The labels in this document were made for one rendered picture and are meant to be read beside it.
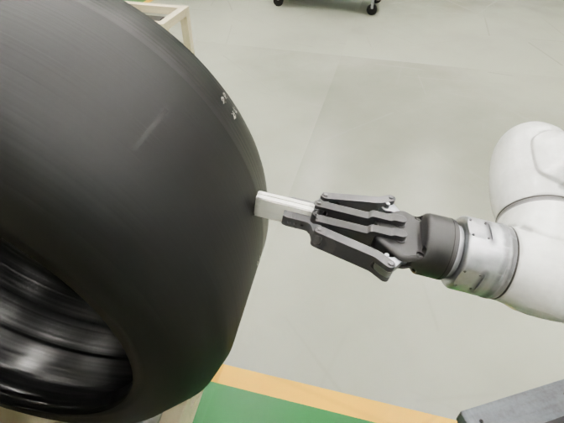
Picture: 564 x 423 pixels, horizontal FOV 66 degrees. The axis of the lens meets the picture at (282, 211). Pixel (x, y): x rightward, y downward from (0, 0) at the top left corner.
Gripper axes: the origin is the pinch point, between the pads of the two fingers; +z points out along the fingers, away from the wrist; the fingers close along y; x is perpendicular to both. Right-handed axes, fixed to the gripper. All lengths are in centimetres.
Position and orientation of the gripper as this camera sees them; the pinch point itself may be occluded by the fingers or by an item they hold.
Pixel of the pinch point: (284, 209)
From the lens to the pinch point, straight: 52.2
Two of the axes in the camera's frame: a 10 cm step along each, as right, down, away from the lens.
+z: -9.7, -2.4, 0.5
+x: -1.4, 7.3, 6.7
